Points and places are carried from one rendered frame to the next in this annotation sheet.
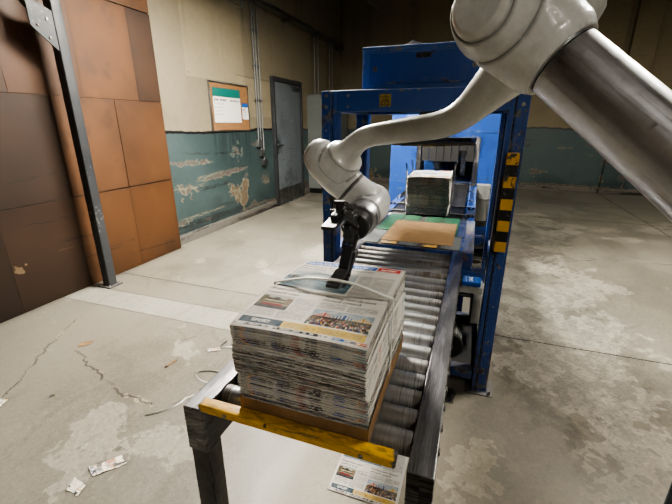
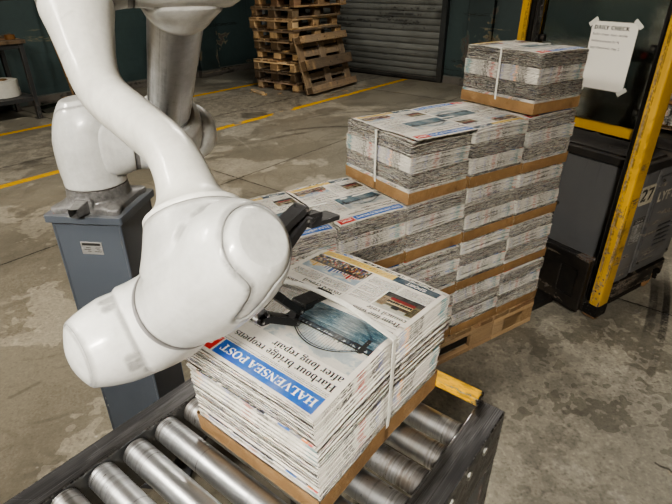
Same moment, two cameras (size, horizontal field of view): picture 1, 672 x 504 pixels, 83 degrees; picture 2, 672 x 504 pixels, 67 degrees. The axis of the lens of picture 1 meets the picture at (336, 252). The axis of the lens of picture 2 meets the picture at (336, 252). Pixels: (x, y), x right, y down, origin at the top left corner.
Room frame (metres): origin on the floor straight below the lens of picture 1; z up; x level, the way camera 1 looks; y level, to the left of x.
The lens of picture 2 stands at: (1.46, 0.26, 1.53)
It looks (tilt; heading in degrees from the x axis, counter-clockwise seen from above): 29 degrees down; 198
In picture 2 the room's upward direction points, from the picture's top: straight up
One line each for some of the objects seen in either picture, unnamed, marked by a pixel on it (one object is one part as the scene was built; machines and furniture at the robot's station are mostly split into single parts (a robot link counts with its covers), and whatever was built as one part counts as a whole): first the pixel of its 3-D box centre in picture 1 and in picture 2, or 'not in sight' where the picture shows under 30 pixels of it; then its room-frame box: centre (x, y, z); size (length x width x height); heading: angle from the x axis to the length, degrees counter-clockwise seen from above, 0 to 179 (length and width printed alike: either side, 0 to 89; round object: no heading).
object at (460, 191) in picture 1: (436, 201); not in sight; (3.25, -0.87, 0.75); 1.53 x 0.64 x 0.10; 160
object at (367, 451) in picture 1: (290, 429); (387, 353); (0.61, 0.09, 0.81); 0.43 x 0.03 x 0.02; 70
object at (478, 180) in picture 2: not in sight; (460, 162); (-0.61, 0.11, 0.86); 0.38 x 0.29 x 0.04; 51
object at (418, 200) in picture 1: (430, 191); not in sight; (2.72, -0.68, 0.93); 0.38 x 0.30 x 0.26; 160
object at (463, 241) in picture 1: (416, 236); not in sight; (2.19, -0.49, 0.75); 0.70 x 0.65 x 0.10; 160
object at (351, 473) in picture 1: (373, 461); not in sight; (1.26, -0.16, 0.00); 0.37 x 0.28 x 0.01; 160
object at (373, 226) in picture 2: not in sight; (372, 283); (-0.27, -0.16, 0.42); 1.17 x 0.39 x 0.83; 141
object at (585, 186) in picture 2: not in sight; (593, 207); (-1.46, 0.80, 0.40); 0.69 x 0.55 x 0.80; 51
